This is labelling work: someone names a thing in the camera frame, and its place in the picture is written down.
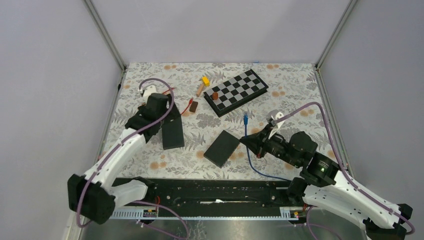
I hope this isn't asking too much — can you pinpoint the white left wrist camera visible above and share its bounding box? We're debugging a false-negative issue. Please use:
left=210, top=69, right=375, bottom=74
left=138, top=84, right=158, bottom=98

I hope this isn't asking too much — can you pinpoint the red cable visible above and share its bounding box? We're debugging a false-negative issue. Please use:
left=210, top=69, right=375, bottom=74
left=162, top=87, right=195, bottom=116

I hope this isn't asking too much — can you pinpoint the dark brown wooden block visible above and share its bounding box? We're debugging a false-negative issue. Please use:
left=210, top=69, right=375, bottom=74
left=189, top=101, right=199, bottom=113

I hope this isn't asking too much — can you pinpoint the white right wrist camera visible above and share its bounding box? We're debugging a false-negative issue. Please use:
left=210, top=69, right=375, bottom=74
left=266, top=109, right=285, bottom=139

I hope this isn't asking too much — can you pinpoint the floral table mat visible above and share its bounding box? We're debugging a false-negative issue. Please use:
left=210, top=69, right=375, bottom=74
left=103, top=62, right=335, bottom=180

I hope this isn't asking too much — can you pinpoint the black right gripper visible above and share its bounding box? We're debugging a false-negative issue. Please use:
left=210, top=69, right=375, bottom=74
left=239, top=123, right=301, bottom=167

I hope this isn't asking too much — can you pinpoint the light wooden block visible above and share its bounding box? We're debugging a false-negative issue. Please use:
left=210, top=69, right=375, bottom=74
left=195, top=83, right=205, bottom=97

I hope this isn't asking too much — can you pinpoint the aluminium frame post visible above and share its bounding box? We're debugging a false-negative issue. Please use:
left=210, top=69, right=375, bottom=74
left=82, top=0, right=127, bottom=71
left=315, top=0, right=359, bottom=71

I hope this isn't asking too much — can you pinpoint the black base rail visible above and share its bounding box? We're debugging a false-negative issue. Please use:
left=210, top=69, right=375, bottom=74
left=126, top=177, right=308, bottom=220

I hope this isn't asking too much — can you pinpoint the brown round chess piece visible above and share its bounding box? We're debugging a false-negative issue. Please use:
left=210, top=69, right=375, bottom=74
left=212, top=92, right=219, bottom=100

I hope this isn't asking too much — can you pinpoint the right aluminium frame post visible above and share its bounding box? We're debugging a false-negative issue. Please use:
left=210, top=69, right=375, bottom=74
left=315, top=0, right=359, bottom=71

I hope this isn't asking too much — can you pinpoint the blue ethernet cable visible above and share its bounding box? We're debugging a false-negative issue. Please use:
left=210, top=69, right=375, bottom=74
left=243, top=111, right=292, bottom=182

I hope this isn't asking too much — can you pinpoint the black white chessboard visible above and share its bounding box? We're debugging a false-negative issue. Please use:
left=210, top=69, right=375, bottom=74
left=203, top=69, right=269, bottom=117

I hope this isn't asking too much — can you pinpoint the left aluminium frame post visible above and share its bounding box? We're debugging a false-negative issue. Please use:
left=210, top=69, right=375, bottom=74
left=82, top=0, right=127, bottom=71

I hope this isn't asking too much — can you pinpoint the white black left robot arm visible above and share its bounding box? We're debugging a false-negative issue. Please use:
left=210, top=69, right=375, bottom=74
left=67, top=93, right=174, bottom=225

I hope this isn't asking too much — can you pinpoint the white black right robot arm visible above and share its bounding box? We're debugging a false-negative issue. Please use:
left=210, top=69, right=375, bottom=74
left=240, top=127, right=413, bottom=240

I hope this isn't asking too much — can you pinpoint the black network switch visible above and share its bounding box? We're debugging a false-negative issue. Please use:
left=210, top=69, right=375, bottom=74
left=203, top=130, right=240, bottom=168
left=161, top=104, right=185, bottom=150

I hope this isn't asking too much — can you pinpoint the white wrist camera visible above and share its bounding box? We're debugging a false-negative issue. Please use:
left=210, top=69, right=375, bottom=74
left=266, top=109, right=285, bottom=139
left=138, top=84, right=158, bottom=98

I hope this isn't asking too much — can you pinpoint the yellow block near chessboard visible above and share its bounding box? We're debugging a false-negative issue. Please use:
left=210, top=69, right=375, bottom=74
left=201, top=76, right=210, bottom=87

